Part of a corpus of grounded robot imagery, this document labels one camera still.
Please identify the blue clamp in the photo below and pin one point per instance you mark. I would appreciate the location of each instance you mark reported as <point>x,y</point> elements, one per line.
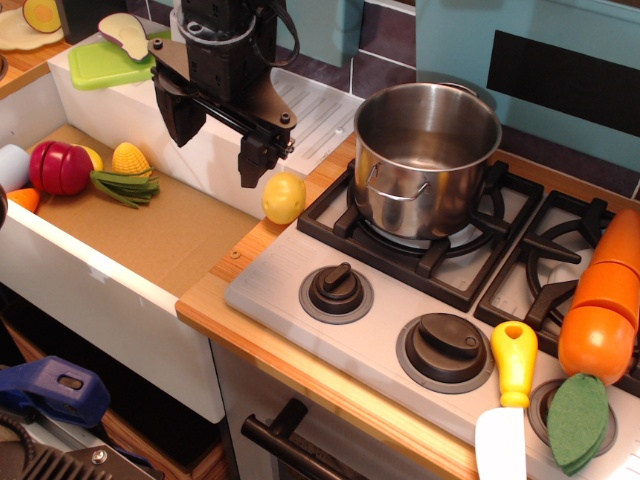
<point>56,388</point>

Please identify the orange toy fruit piece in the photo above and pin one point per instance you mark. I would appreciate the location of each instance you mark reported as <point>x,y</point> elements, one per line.
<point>28,198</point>

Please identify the yellow toy lemon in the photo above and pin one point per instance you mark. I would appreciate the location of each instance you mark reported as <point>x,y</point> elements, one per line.
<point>96,159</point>

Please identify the black oven door handle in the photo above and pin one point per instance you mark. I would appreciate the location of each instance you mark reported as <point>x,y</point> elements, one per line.
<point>276,440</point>

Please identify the green felt corn husk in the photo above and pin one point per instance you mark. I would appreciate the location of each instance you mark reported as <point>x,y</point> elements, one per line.
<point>131,190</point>

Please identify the stainless steel pot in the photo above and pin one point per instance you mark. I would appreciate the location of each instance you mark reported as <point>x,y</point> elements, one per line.
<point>421,155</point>

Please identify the yellow toy potato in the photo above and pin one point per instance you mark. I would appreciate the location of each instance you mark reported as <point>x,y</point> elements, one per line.
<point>284,198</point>

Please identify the cream plate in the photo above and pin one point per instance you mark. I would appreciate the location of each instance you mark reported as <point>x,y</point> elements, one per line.
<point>17,34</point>

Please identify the black right stove grate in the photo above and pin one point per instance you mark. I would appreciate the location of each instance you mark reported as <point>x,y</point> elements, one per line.
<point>536,282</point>

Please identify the yellow toy corn cob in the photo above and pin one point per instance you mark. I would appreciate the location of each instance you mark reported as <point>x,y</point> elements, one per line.
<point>128,159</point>

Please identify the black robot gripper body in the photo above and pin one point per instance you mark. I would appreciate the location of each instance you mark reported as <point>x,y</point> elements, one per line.
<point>224,54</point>

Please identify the red toy apple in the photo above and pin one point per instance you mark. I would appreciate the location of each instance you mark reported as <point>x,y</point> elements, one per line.
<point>59,168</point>

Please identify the black stove knob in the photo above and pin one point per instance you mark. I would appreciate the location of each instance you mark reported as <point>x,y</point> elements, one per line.
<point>336,290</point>
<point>541,400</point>
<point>446,348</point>

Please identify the purple toy fruit half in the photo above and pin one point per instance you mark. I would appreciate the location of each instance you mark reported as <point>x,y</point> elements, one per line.
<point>42,15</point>

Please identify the purple toy eggplant half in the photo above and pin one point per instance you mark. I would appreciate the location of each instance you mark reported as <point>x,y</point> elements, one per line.
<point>127,32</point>

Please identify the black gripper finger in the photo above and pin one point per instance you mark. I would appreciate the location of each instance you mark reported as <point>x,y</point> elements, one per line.
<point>256,157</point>
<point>182,116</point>

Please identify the black stove grate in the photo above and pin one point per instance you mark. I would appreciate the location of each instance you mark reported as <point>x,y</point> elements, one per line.
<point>536,282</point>
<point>454,269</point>

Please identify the green felt carrot leaves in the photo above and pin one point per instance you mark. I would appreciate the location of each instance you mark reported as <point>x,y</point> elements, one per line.
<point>577,422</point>

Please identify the white dish drainer tray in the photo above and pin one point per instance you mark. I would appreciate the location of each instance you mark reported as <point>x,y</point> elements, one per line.
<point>325,118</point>

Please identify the yellow handled toy knife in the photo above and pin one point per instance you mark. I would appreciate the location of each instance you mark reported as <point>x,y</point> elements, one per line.
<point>500,442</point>

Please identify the green plastic cutting board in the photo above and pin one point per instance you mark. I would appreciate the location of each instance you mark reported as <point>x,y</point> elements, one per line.
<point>98,64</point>

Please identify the orange toy carrot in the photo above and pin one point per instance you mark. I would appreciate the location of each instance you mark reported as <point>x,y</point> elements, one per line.
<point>599,332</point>

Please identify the black middle stove knob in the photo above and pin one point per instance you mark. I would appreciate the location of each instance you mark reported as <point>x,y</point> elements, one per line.
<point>446,348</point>

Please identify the white toy sink basin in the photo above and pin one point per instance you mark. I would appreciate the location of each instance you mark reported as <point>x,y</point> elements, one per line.
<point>111,273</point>

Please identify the black left stove grate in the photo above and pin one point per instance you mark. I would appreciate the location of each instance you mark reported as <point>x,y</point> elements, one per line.
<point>454,269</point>

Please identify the black right stove knob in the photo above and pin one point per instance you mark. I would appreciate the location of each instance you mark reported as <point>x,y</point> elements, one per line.
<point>541,400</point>

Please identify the grey toy stove top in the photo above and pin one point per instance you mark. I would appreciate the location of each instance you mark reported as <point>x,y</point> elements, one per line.
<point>365,344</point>

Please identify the black left stove knob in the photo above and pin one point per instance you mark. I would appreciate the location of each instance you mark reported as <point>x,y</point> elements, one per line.
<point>336,290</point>

